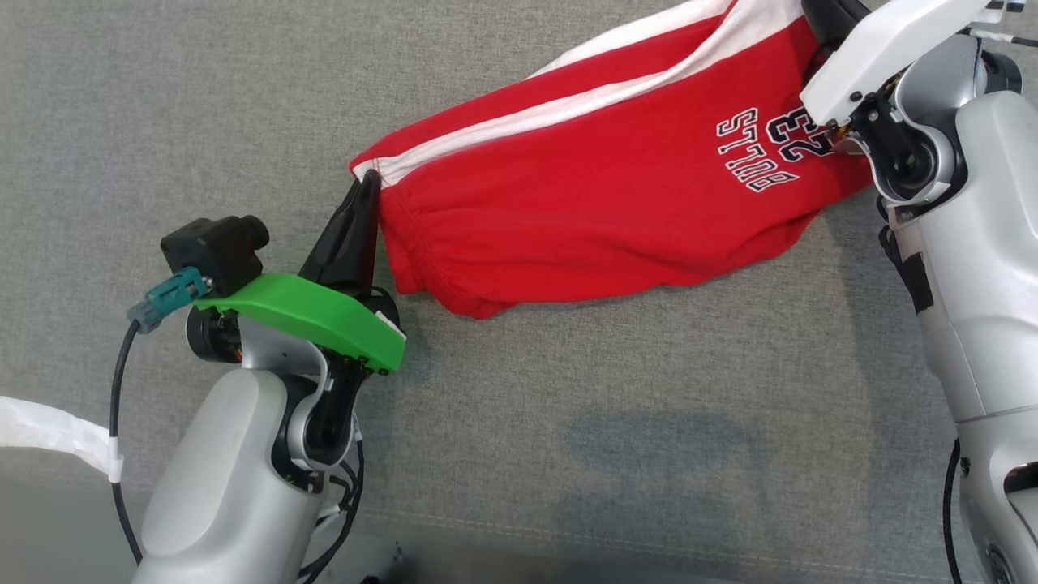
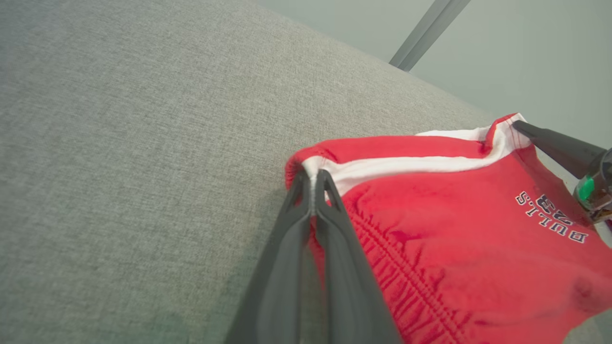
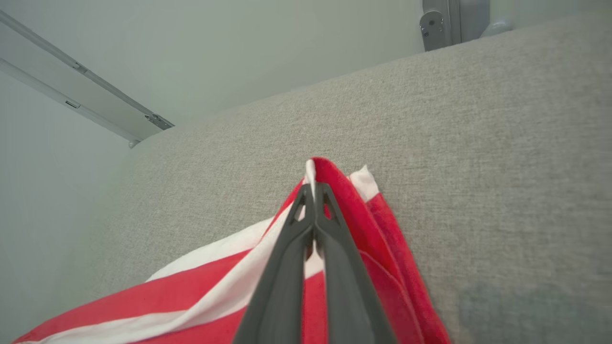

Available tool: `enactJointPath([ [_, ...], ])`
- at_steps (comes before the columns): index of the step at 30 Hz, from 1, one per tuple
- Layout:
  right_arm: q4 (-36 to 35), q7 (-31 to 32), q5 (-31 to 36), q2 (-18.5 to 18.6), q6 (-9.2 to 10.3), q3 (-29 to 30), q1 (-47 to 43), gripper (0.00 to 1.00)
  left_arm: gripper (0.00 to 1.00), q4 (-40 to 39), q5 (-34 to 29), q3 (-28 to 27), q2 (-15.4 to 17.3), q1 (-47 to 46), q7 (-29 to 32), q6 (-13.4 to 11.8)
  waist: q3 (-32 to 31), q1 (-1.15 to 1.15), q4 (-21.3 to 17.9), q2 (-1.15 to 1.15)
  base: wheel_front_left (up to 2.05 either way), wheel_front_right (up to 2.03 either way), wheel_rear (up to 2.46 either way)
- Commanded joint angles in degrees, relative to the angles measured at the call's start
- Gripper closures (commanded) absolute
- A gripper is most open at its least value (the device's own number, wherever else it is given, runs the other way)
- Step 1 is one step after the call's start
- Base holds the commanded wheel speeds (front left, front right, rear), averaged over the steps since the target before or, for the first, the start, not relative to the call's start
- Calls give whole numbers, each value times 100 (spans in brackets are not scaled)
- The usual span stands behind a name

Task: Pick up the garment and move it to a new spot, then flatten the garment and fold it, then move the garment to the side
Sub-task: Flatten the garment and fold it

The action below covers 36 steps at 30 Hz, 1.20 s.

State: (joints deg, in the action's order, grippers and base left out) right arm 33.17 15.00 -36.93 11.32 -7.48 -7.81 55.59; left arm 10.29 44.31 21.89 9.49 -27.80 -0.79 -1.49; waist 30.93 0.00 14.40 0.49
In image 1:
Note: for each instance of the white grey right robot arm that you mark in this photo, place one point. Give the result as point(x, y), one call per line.
point(989, 284)

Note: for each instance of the red jersey shirt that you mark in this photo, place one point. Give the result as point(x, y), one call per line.
point(568, 211)

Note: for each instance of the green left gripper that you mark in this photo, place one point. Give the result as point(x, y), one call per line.
point(316, 316)

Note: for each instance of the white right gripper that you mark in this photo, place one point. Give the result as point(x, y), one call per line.
point(884, 49)

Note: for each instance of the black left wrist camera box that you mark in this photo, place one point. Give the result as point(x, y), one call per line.
point(215, 247)

